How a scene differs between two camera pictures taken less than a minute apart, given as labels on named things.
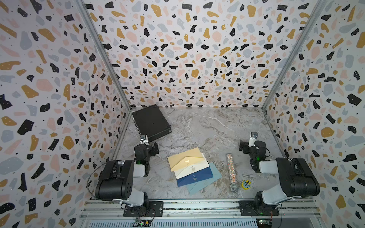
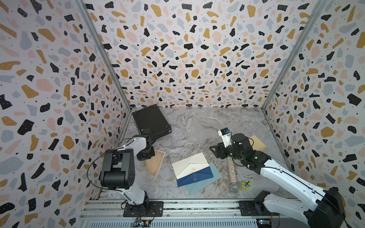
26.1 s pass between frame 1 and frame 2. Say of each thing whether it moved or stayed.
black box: stayed
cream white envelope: stayed
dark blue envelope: stayed
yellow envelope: moved
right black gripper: moved
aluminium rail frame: stayed
